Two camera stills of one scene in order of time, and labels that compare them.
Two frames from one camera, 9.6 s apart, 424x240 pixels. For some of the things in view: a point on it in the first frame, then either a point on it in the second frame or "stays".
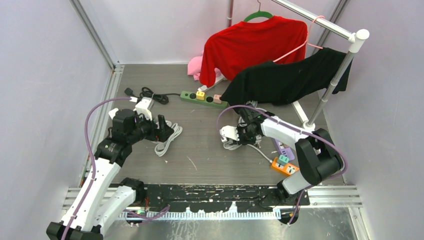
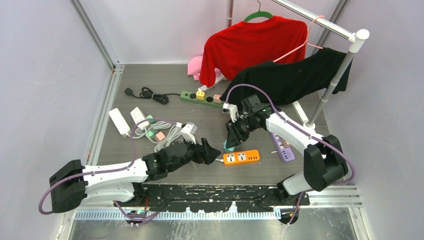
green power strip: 208,99 stays
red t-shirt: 236,48 stays
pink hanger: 301,44 stays
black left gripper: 163,131 to 210,153
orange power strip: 288,168 to 242,157
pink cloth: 194,67 stays
